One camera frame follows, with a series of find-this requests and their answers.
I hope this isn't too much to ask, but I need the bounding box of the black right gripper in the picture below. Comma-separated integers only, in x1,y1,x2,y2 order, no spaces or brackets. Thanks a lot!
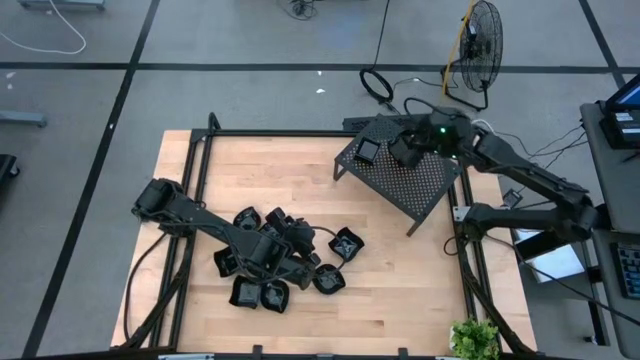
414,110,477,161

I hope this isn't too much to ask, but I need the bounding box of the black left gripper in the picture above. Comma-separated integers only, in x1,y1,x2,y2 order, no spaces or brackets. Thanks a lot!
264,207,321,291

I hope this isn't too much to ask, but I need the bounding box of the black keyboard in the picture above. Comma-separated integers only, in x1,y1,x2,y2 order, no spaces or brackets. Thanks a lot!
610,242,640,301

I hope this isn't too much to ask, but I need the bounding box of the black chair part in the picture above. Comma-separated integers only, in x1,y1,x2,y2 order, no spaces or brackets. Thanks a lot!
0,153,21,182

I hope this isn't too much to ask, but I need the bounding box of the yellow hanging cable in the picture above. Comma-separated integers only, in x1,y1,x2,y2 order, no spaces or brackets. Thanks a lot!
439,0,476,110

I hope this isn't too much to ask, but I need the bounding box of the black coiled hanging cable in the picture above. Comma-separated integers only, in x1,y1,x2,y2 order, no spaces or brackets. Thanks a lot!
358,0,401,115

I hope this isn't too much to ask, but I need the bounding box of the black labelled desktop device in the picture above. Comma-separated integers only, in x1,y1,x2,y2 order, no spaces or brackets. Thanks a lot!
598,107,640,151

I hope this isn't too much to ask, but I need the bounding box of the short white cable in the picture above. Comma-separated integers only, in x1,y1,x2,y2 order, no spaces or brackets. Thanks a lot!
469,118,506,165

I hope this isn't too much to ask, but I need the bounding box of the long white cable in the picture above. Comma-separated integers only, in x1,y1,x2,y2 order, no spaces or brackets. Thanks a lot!
0,0,88,56

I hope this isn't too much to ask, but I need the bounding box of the grey desk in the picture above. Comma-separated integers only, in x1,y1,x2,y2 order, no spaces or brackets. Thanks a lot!
579,99,640,359

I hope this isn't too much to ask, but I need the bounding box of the green potted plant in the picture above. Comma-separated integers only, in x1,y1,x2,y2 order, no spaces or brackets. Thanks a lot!
448,319,501,360

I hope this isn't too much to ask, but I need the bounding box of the black wavy-edged plate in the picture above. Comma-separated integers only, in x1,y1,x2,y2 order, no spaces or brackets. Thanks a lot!
213,245,240,279
327,226,366,263
233,206,263,232
228,274,262,310
311,263,347,296
388,133,424,170
259,279,291,315

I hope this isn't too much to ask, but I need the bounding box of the black perforated metal shelf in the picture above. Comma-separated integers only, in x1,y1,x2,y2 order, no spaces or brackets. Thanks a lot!
332,113,465,239

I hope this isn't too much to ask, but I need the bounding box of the black desk beam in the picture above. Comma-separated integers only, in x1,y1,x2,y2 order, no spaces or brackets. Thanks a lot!
514,227,571,261

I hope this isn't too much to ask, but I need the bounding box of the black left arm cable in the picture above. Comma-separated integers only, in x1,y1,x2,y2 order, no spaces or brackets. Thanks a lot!
122,232,171,346

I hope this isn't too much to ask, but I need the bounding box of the grey cart base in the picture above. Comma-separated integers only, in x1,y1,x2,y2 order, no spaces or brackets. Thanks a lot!
18,0,107,12

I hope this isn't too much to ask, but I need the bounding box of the laptop screen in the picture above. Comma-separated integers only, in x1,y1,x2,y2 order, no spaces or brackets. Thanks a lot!
604,72,640,114

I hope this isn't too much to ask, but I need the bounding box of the black cable bundle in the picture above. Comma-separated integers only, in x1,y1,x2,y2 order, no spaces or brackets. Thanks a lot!
287,0,321,22

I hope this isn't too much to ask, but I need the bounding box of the black wire-cage fan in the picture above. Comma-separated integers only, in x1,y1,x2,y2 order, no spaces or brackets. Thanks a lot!
439,0,505,112

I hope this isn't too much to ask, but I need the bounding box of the small black square plate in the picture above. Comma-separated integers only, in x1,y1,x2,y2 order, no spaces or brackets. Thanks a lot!
353,137,382,164

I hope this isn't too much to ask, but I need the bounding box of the grey metal bar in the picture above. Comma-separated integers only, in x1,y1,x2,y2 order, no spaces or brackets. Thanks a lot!
0,110,49,129

